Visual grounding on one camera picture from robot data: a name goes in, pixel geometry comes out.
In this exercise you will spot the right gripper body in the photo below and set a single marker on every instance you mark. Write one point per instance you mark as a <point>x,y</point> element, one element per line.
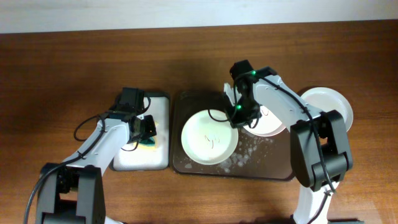
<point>244,111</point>

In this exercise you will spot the green and yellow sponge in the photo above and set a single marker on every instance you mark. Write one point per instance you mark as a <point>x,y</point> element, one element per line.
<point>147,143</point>

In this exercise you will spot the pale grey plate front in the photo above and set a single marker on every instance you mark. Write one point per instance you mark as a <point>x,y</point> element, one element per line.
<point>328,99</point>

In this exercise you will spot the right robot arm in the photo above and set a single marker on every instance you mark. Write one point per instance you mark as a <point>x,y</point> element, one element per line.
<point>320,154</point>

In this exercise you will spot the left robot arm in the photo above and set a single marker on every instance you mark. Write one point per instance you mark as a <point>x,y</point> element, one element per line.
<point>72,191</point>

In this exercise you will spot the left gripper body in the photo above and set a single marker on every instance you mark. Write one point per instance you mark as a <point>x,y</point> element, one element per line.
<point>148,128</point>

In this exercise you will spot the black tray with soapy foam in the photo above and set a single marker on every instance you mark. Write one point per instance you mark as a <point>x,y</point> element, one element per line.
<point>130,159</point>

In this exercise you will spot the dark brown serving tray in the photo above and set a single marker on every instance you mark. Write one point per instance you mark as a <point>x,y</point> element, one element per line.
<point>255,157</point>

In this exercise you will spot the white plate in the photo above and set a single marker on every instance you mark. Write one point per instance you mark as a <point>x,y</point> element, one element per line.
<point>268,124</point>
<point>207,138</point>

